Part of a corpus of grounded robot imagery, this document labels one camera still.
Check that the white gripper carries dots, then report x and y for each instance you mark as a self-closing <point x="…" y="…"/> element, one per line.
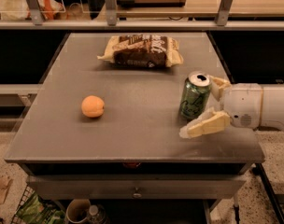
<point x="243" y="104"/>

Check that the green soda can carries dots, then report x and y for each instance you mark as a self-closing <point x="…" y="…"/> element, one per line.
<point x="195" y="94"/>

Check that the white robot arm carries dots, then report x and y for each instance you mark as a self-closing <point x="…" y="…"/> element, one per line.
<point x="272" y="112"/>

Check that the brown chip bag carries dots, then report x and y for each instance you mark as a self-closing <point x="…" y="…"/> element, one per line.
<point x="142" y="51"/>

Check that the green snack bag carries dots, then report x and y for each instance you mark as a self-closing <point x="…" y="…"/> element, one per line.
<point x="37" y="211"/>

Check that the orange white bag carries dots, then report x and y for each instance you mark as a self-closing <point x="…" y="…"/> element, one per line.
<point x="35" y="10"/>

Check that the orange fruit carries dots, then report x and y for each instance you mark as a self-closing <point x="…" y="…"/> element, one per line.
<point x="93" y="106"/>

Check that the clear plastic bottle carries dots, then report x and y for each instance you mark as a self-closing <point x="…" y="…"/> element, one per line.
<point x="96" y="214"/>

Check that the brown paper cup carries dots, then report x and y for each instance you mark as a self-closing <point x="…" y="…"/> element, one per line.
<point x="76" y="212"/>

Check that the grey table drawer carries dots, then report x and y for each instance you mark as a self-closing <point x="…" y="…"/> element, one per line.
<point x="63" y="187"/>

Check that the metal railing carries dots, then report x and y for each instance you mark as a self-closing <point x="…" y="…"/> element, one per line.
<point x="196" y="15"/>

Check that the wire basket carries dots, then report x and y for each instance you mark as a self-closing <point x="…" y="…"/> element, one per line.
<point x="24" y="198"/>

